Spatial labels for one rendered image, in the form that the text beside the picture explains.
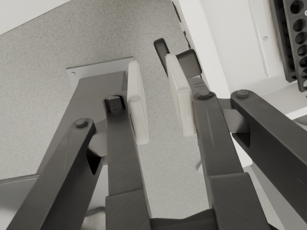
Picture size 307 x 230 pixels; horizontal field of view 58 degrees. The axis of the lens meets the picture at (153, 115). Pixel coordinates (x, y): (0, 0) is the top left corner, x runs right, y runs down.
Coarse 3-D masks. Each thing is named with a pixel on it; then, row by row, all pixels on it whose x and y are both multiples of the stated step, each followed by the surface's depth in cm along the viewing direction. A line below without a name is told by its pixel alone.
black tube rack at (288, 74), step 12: (276, 0) 30; (276, 12) 30; (276, 24) 31; (300, 24) 32; (288, 36) 32; (300, 36) 32; (288, 48) 32; (300, 48) 32; (288, 60) 33; (288, 72) 34
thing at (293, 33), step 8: (288, 0) 27; (296, 0) 27; (304, 0) 27; (288, 8) 27; (304, 8) 27; (288, 16) 28; (304, 16) 28; (288, 24) 28; (304, 24) 28; (296, 32) 29; (304, 32) 29; (304, 40) 29; (296, 48) 29; (296, 56) 30; (304, 56) 30; (296, 64) 30; (304, 64) 31; (296, 72) 31; (304, 80) 31; (304, 88) 32
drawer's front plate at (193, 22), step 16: (176, 0) 26; (192, 0) 24; (192, 16) 25; (192, 32) 25; (208, 32) 25; (192, 48) 30; (208, 48) 26; (208, 64) 27; (208, 80) 28; (224, 80) 28; (224, 96) 29; (240, 160) 33
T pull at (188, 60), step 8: (160, 40) 27; (160, 48) 27; (160, 56) 28; (176, 56) 29; (184, 56) 28; (192, 56) 28; (184, 64) 28; (192, 64) 28; (184, 72) 29; (192, 72) 29; (200, 72) 29
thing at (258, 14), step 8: (248, 0) 32; (256, 0) 32; (256, 8) 32; (264, 8) 32; (256, 16) 33; (264, 16) 33; (256, 24) 33; (264, 24) 33; (256, 32) 34; (264, 32) 34; (264, 40) 34; (264, 48) 35; (272, 48) 35; (264, 56) 35; (272, 56) 35; (264, 64) 36; (272, 64) 36; (272, 72) 36
